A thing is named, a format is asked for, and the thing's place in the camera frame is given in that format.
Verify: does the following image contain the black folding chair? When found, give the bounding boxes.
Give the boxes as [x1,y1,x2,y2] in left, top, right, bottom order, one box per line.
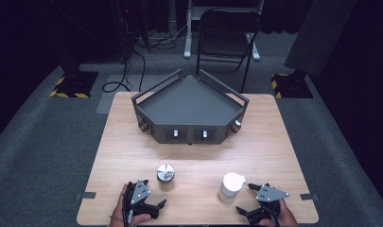
[196,8,263,95]

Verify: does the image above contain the black looped floor cable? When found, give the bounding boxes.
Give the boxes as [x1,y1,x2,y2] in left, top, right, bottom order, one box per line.
[101,49,147,94]

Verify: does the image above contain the glass jar with white lid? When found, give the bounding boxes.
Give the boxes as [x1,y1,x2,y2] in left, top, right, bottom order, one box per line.
[218,171,247,204]

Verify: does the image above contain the person's right hand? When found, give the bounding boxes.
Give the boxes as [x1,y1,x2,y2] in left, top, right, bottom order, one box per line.
[259,198,299,227]

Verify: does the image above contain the dark grey corner shelf rack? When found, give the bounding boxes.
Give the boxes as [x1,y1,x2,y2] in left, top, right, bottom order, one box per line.
[131,68,251,146]

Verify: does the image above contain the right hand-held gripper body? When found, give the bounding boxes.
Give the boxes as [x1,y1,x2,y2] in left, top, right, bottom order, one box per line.
[246,183,290,226]

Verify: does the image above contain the glass jar with silver lid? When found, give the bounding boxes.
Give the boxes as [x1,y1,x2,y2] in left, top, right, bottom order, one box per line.
[156,163,176,192]

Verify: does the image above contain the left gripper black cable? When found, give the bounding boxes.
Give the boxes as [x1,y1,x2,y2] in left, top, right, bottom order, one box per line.
[123,188,134,227]

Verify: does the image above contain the grey floor mat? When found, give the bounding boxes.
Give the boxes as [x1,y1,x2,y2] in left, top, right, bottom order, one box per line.
[96,73,168,114]

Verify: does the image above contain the dark equipment rack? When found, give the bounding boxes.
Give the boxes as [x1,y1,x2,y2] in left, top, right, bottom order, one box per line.
[109,0,151,53]

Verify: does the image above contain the black yellow striped base plate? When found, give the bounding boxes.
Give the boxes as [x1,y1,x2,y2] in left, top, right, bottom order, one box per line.
[270,72,314,99]
[49,70,99,99]

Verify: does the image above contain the grey leaning panel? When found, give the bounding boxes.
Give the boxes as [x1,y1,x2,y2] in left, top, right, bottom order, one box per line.
[284,0,359,78]

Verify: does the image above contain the grey tape strip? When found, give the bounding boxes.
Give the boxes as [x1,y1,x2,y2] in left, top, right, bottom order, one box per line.
[73,191,97,201]
[299,193,320,202]

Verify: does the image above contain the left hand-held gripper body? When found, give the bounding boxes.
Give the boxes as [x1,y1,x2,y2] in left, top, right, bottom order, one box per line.
[122,179,160,221]

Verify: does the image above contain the person's left hand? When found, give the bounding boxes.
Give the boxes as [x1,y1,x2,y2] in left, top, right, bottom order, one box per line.
[109,183,152,227]

